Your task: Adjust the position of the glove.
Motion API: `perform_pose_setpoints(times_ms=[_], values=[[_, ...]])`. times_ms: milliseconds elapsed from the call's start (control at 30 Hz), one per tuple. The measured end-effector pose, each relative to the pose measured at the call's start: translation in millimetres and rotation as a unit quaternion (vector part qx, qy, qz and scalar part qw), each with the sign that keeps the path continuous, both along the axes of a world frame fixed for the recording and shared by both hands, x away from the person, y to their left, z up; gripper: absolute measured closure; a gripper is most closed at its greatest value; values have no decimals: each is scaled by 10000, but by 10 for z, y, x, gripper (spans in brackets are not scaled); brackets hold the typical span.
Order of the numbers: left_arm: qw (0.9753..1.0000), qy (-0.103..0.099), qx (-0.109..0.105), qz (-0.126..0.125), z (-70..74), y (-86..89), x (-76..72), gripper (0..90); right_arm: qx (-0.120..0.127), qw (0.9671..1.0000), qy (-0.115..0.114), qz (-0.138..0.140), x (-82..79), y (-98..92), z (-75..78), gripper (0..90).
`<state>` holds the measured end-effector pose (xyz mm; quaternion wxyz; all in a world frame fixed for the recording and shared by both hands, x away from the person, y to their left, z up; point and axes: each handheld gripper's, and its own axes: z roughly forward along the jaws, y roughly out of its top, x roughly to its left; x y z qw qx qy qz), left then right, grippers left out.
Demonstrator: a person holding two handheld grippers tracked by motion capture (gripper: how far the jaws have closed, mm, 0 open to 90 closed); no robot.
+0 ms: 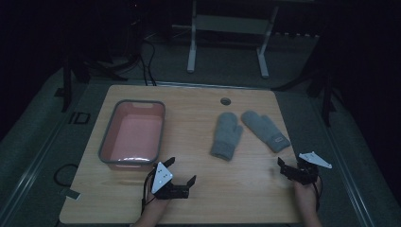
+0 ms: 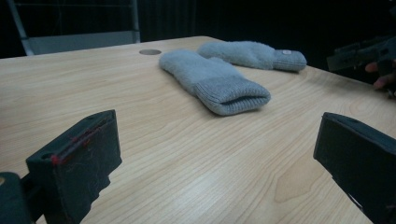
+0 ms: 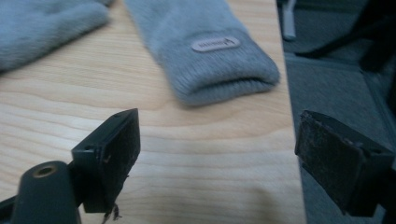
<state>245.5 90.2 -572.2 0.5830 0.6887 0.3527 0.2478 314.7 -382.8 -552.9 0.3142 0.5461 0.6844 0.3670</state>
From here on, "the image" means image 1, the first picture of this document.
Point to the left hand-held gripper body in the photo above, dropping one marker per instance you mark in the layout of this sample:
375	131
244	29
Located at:
161	177

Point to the person's right hand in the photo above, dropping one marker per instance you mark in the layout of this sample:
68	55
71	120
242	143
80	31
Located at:
305	197

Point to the black metal stand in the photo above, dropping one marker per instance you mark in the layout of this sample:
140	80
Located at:
327	101
66	85

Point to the white metal table frame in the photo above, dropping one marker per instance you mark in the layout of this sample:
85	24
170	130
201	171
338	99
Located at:
228	23

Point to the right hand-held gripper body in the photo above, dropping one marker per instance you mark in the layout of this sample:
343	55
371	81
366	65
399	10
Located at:
303	172

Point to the grey tape piece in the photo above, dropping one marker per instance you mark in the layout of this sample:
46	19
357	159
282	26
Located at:
71	194

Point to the grey mitten with label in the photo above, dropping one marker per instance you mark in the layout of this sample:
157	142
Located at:
266	130

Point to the plain grey mitten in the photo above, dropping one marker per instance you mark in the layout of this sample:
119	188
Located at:
226	135

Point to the person's left hand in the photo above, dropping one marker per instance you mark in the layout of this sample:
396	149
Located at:
156	203

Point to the pink basin with grey rim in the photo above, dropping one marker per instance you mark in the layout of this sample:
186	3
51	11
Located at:
135	134

